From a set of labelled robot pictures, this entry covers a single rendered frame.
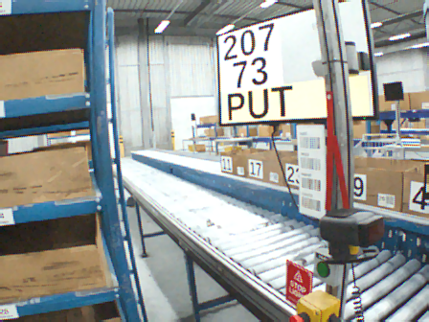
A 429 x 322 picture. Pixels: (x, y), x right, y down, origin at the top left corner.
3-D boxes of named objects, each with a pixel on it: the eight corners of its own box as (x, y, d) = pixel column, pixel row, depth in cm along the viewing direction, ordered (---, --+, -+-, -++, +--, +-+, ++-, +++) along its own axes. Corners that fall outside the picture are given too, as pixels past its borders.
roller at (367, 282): (312, 323, 68) (304, 328, 72) (410, 261, 90) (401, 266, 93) (304, 308, 71) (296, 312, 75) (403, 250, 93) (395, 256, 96)
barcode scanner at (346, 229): (366, 279, 42) (364, 218, 42) (318, 265, 53) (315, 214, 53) (387, 265, 45) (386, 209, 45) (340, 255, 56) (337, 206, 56)
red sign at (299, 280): (284, 300, 72) (285, 259, 71) (286, 299, 73) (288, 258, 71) (326, 327, 58) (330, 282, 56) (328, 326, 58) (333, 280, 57)
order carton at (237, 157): (220, 172, 239) (218, 151, 237) (252, 168, 252) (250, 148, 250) (247, 179, 204) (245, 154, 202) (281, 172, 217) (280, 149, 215)
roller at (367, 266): (283, 308, 80) (286, 297, 78) (382, 255, 102) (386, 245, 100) (293, 318, 76) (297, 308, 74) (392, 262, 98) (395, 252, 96)
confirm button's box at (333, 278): (310, 277, 60) (312, 250, 59) (321, 273, 61) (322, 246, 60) (332, 288, 53) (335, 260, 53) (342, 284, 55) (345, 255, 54)
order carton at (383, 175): (330, 198, 134) (330, 163, 132) (366, 187, 146) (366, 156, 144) (400, 214, 98) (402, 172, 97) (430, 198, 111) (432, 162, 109)
